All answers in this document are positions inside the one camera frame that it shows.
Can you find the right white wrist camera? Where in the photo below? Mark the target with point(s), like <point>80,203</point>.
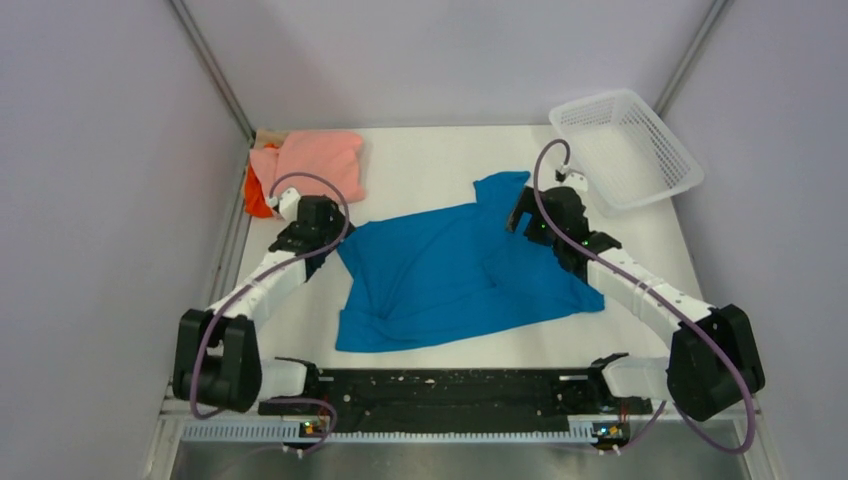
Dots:
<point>573,179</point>

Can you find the white plastic basket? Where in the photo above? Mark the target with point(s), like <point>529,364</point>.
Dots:
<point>630,156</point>

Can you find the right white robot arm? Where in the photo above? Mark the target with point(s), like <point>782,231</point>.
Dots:
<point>712,361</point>

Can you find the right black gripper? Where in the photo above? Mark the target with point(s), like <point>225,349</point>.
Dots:
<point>526,203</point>

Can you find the blue t shirt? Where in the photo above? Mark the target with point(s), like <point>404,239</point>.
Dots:
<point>450,274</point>

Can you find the orange folded t shirt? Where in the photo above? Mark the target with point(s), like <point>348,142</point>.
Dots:
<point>260,175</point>

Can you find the pink folded t shirt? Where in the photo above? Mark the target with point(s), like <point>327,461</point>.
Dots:
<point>331,155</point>

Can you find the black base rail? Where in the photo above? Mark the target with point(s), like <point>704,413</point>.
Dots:
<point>437,401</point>

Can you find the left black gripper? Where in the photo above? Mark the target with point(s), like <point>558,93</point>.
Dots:
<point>336,223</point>

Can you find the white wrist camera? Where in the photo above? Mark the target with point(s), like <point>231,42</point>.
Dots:
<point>284,206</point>
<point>573,179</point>

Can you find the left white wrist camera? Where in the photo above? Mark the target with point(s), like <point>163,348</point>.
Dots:
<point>284,206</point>

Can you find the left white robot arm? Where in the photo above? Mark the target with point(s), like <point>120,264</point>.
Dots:
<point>218,362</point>

